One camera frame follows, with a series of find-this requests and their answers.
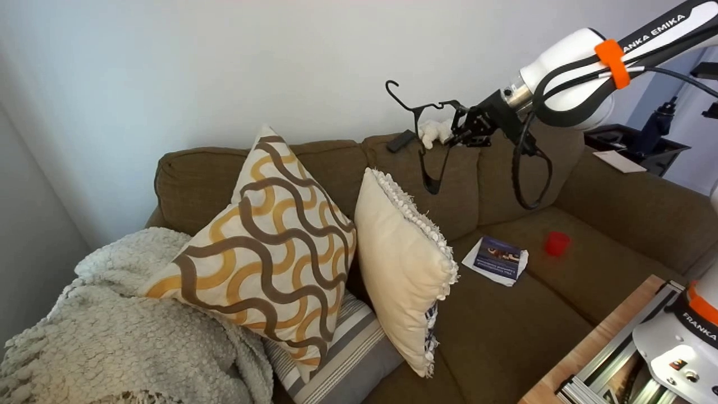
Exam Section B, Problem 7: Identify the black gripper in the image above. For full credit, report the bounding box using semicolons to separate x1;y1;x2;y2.
452;93;535;149

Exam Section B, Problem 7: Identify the black clothes hanger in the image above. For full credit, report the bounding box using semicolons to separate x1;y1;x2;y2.
384;78;467;198

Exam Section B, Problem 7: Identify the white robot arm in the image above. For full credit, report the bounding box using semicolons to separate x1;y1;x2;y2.
453;0;718;404

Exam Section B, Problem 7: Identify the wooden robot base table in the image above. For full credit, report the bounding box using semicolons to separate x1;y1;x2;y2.
518;271;718;404

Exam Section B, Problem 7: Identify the cream fringed pillow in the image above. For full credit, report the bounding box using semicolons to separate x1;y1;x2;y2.
354;168;458;378

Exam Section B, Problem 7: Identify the brown wave patterned pillow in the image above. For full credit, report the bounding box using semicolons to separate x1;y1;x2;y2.
144;129;357;372

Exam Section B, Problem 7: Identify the white plush toy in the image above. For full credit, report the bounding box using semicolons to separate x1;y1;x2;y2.
420;120;453;151

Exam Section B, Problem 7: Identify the black remote control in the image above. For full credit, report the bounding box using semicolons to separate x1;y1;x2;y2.
385;131;415;156

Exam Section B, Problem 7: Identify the blue cover book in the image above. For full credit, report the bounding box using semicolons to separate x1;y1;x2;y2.
463;236;530;287

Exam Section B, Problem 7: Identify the white paper on armrest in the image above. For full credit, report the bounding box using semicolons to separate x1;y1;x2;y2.
593;151;646;172

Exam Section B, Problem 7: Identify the brown fabric sofa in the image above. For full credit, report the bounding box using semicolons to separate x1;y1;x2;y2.
146;121;718;404

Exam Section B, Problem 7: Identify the grey striped cushion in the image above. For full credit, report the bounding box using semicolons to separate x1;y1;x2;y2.
268;294;404;404

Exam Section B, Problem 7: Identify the grey knitted blanket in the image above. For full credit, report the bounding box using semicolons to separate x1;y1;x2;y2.
0;227;274;404

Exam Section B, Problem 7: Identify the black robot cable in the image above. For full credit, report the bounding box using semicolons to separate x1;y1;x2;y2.
509;110;556;213

